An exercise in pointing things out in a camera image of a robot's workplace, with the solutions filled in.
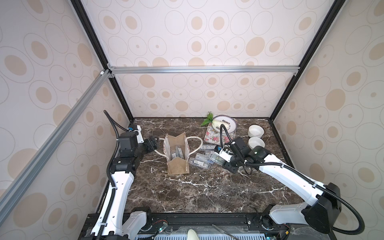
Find clear compass set case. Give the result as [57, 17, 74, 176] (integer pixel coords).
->
[200, 144, 216, 151]
[196, 153, 214, 164]
[189, 158, 211, 169]
[210, 152, 226, 166]
[171, 150, 178, 160]
[175, 145, 184, 159]

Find patterned canvas tote bag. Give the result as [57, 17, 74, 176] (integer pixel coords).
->
[155, 133, 203, 176]

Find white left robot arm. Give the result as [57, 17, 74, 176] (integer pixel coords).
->
[83, 125, 158, 240]

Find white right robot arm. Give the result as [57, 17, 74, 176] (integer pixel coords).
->
[215, 138, 342, 234]

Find white bowl front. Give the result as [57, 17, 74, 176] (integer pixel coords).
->
[248, 137, 265, 149]

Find white bowl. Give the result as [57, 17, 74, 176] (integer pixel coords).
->
[248, 125, 265, 138]
[248, 137, 265, 149]

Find white bowl rear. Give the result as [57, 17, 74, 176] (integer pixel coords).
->
[248, 125, 265, 138]

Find floral square plate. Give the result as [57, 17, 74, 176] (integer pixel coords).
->
[204, 117, 238, 148]

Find round patterned plate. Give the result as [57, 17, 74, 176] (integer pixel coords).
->
[212, 115, 237, 133]

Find white radish with leaves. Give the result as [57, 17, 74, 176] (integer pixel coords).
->
[201, 112, 230, 130]

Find silver aluminium crossbar rear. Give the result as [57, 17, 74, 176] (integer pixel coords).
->
[110, 65, 300, 74]

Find silver aluminium crossbar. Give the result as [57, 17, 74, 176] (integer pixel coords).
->
[110, 65, 300, 74]
[1, 69, 111, 224]

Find silver aluminium crossbar left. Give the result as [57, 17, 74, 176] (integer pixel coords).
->
[1, 69, 111, 224]

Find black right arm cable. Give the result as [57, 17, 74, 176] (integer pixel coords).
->
[219, 123, 366, 236]

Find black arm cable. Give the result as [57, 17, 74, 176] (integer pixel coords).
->
[219, 123, 366, 236]
[94, 110, 130, 240]

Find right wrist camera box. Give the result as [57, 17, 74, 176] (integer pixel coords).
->
[219, 147, 235, 163]

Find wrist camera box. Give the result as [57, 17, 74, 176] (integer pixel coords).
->
[219, 147, 235, 163]
[128, 124, 144, 144]

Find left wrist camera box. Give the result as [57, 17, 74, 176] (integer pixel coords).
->
[128, 124, 144, 144]

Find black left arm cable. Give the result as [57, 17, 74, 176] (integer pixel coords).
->
[94, 110, 130, 240]

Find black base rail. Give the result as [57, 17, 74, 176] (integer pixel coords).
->
[78, 211, 337, 240]

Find black corner frame post left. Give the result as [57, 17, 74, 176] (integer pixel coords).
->
[70, 0, 135, 123]

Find black corner frame post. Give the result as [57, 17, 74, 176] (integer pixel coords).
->
[270, 0, 347, 122]
[70, 0, 135, 123]

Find black corner frame post right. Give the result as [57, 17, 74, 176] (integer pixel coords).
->
[270, 0, 347, 122]

